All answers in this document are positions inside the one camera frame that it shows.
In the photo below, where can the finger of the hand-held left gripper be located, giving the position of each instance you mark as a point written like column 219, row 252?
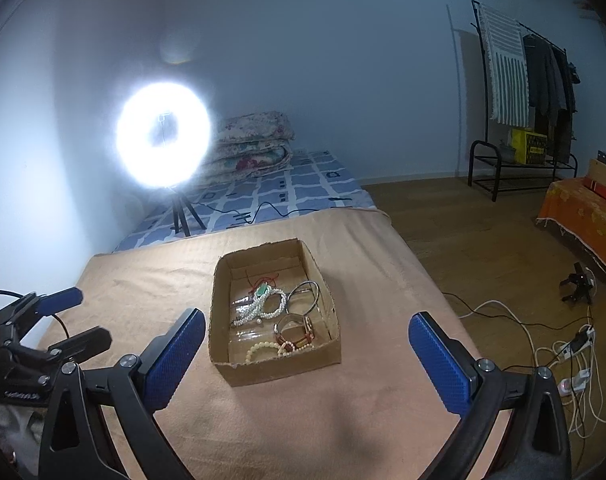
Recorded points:
column 58, row 300
column 88, row 341

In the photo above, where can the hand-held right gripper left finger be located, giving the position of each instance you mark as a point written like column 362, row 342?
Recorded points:
column 178, row 360

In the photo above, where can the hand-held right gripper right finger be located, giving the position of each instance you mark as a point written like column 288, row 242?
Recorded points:
column 438, row 365

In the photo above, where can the cardboard box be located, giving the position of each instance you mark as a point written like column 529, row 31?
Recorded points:
column 283, row 370

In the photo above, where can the dark thin bangle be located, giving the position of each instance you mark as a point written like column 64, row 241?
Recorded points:
column 303, row 283

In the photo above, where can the white power strip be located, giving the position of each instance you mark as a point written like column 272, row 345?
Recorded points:
column 573, row 384
column 575, row 342

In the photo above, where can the small black tripod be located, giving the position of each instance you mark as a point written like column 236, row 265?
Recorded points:
column 578, row 282

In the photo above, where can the orange covered couch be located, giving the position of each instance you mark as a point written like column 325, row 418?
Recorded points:
column 583, row 210

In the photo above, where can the blue patterned bed sheet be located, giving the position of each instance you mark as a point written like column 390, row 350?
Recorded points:
column 308, row 185

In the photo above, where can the black metal clothes rack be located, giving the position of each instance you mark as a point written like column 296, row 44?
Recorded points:
column 483, row 142

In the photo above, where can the yellow box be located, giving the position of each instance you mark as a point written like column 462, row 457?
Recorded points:
column 530, row 147

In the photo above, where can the folded floral quilt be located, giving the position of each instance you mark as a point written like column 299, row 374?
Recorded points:
column 253, row 135

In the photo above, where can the dark hanging coat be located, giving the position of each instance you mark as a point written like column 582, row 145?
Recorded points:
column 565, row 130

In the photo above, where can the striped white towel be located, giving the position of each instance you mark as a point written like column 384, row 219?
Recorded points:
column 508, row 75

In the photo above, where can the grey hanging jacket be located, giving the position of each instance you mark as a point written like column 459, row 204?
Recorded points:
column 540, row 80

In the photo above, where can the wooden sofa frame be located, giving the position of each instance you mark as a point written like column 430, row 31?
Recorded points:
column 603, row 175

